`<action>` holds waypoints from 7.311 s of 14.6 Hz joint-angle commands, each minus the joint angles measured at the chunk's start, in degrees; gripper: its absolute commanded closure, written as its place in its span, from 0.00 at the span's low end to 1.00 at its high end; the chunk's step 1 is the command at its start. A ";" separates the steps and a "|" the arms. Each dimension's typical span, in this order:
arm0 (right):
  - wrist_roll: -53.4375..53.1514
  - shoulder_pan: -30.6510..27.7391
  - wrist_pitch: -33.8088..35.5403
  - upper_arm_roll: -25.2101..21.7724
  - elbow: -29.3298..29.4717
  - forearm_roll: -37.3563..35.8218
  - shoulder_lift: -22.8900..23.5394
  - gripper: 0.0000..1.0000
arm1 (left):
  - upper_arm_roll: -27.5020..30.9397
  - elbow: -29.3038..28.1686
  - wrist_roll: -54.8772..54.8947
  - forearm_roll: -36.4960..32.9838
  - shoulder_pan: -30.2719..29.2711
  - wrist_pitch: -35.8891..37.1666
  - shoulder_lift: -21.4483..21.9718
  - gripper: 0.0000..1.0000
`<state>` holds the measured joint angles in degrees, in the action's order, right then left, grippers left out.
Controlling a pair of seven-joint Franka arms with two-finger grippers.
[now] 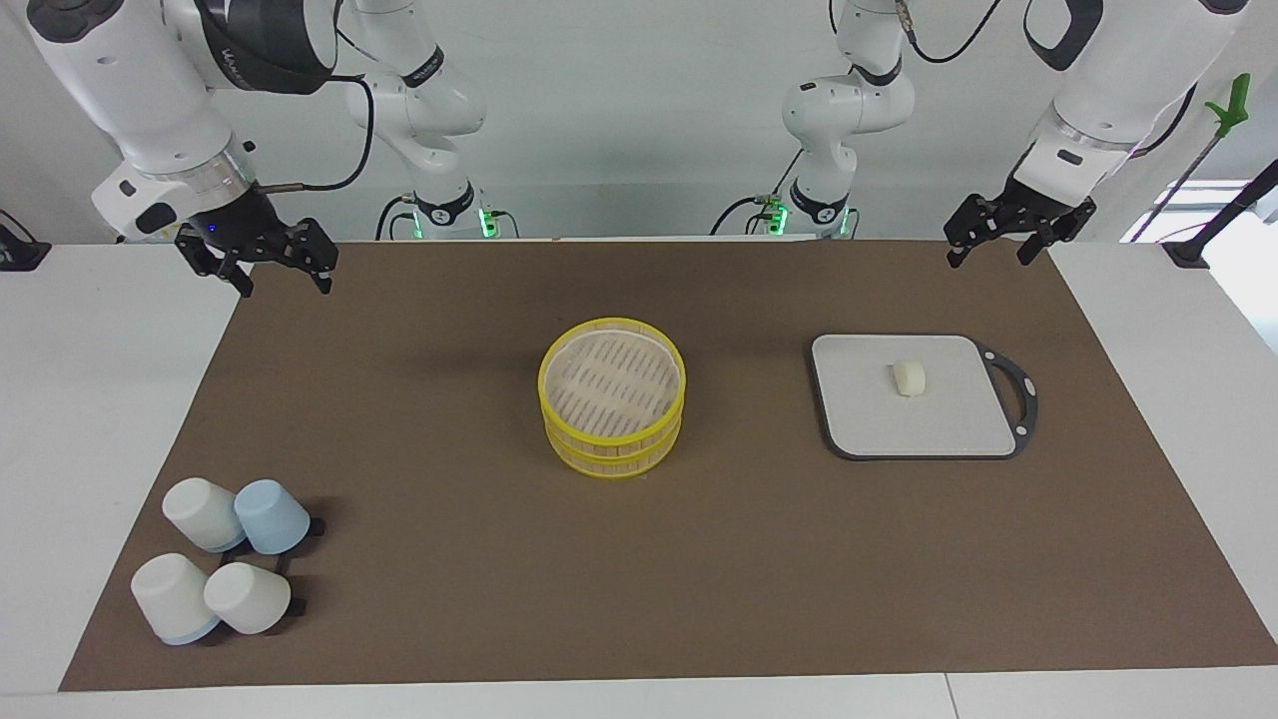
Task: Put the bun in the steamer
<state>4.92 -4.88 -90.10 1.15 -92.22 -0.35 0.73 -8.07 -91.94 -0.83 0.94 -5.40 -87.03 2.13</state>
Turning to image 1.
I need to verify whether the black table clamp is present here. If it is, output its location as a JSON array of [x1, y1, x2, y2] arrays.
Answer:
[[0, 210, 52, 273]]

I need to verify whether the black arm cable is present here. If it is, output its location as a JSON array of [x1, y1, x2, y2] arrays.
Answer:
[[894, 0, 1005, 65], [255, 72, 376, 193]]

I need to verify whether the black base cable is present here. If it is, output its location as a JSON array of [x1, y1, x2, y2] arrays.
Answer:
[[711, 150, 806, 238], [375, 193, 420, 241]]

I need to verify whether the light blue cup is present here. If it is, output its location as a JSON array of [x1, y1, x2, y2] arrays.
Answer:
[[234, 479, 312, 556]]

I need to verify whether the green-tipped metal pole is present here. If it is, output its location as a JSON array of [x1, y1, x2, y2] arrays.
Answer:
[[1128, 73, 1252, 244]]

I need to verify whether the black clamp stand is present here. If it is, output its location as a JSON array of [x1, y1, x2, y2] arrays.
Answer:
[[1163, 160, 1278, 271]]

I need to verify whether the yellow-rimmed bamboo steamer tier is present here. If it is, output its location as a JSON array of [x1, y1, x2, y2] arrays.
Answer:
[[538, 318, 688, 446], [544, 407, 686, 481]]

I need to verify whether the black cup rack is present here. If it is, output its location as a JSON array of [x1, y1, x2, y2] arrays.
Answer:
[[215, 514, 328, 626]]

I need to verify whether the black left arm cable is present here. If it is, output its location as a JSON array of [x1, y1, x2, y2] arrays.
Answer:
[[894, 0, 1005, 65]]

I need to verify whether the white cup with blue rim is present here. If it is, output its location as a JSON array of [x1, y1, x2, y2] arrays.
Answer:
[[131, 553, 222, 646]]

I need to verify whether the brown table mat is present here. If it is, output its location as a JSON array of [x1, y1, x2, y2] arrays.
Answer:
[[58, 240, 1278, 692]]

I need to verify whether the black right base cable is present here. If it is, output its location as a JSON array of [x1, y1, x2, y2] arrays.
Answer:
[[375, 193, 420, 241]]

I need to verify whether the grey cutting board black rim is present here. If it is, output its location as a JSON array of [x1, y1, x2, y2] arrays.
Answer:
[[810, 334, 1040, 461]]

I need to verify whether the black left base cable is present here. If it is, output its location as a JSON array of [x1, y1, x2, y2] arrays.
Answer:
[[711, 150, 806, 238]]

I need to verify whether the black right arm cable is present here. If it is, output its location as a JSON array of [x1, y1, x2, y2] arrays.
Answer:
[[255, 72, 376, 193]]

